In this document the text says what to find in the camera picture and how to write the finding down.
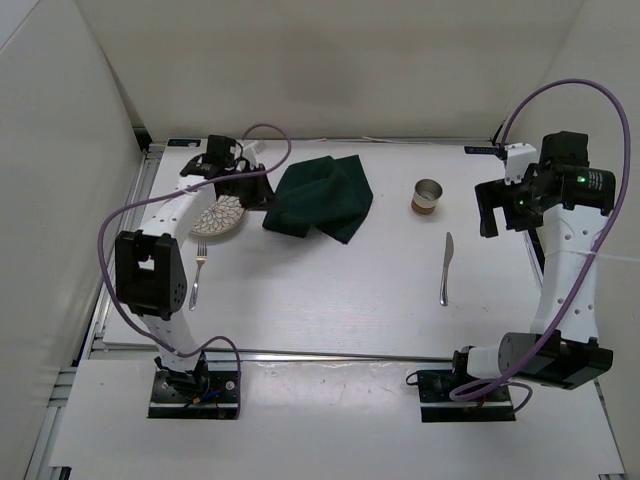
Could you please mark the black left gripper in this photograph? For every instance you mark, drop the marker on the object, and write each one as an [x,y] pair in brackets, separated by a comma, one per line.
[263,197]

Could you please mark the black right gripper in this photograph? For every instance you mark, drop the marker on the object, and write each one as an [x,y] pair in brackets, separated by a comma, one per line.
[498,194]

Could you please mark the dark green cloth napkin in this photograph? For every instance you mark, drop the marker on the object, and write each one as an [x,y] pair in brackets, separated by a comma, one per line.
[328,194]

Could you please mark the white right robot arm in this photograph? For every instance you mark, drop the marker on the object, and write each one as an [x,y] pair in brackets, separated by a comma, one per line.
[561,348]

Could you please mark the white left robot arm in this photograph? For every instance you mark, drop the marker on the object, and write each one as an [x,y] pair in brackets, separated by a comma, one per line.
[150,278]

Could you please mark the floral patterned ceramic plate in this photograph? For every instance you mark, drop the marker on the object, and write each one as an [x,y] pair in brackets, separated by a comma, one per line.
[219,218]

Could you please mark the metal cup with cork base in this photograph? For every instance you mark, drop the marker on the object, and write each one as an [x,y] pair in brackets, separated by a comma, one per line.
[426,195]

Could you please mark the silver fork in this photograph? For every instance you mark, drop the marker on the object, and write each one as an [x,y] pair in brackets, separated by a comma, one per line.
[201,259]

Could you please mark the silver table knife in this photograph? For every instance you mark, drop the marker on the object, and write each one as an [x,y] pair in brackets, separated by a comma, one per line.
[448,256]

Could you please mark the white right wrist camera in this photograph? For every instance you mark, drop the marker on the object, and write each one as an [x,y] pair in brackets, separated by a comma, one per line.
[516,158]

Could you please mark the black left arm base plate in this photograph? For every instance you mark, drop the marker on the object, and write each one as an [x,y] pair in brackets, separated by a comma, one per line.
[206,393]

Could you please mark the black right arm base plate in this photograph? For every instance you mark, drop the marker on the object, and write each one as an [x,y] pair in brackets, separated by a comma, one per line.
[436,406]

